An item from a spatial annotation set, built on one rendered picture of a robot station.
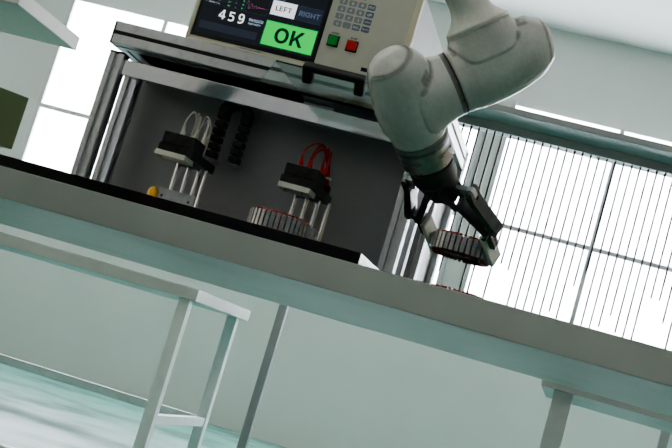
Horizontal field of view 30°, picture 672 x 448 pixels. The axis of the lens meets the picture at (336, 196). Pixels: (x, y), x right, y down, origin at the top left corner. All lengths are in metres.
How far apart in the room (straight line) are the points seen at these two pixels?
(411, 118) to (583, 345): 0.42
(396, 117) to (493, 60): 0.17
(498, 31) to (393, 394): 6.80
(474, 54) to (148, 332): 7.26
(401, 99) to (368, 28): 0.55
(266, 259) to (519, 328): 0.40
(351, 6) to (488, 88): 0.58
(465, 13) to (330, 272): 0.44
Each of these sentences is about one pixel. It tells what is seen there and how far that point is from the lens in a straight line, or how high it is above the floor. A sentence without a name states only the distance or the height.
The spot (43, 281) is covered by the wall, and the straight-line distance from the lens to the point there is 9.35.
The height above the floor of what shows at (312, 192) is 0.88.
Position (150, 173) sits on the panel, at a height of 0.86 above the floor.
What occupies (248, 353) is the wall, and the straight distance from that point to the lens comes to 8.81.
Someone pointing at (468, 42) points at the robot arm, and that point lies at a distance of 1.91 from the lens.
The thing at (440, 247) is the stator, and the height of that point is 0.83.
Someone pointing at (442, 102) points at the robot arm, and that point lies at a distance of 1.90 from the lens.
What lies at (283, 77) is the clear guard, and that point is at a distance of 2.13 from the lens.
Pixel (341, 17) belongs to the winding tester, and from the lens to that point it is 2.42.
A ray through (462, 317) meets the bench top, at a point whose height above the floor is 0.71.
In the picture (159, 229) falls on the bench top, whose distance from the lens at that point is 1.99.
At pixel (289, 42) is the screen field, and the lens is 2.43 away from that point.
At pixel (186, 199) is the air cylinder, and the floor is 0.81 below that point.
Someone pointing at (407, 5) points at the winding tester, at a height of 1.28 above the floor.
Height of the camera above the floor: 0.58
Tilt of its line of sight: 8 degrees up
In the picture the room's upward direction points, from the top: 17 degrees clockwise
